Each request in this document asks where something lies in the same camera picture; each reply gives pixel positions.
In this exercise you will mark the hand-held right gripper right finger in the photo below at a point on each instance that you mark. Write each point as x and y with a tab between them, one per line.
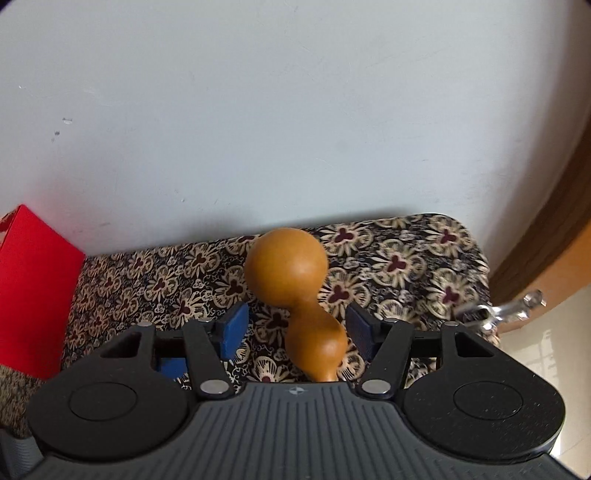
360	330

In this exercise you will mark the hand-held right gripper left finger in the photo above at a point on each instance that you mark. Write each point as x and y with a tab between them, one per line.
233	330

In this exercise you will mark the orange brown gourd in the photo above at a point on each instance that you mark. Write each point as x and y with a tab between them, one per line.
286	272

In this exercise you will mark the red cardboard box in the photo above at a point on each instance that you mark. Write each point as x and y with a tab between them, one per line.
34	286

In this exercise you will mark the floral patterned cloth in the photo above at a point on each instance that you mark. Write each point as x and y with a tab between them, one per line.
415	267

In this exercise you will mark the brown wooden door frame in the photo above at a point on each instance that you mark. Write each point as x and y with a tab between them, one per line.
549	221

